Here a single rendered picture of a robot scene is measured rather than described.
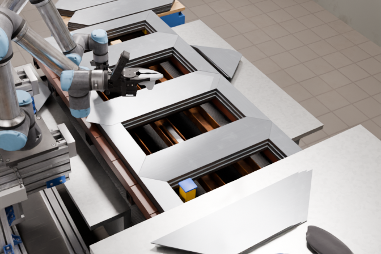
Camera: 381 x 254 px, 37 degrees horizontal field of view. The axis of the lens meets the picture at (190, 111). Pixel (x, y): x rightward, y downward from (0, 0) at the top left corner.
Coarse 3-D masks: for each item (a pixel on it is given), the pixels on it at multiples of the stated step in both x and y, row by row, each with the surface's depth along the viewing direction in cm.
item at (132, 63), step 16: (112, 32) 340; (128, 32) 345; (128, 64) 316; (144, 64) 321; (208, 96) 298; (224, 96) 295; (160, 112) 285; (240, 112) 285; (128, 128) 278; (112, 144) 266; (256, 144) 268; (272, 144) 269; (224, 160) 260; (192, 176) 254; (160, 208) 237
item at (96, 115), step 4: (92, 108) 282; (96, 108) 282; (92, 112) 280; (96, 112) 280; (100, 112) 280; (92, 116) 277; (96, 116) 278; (100, 116) 278; (92, 120) 275; (96, 120) 275; (100, 120) 275; (104, 120) 275; (104, 124) 273; (108, 124) 273
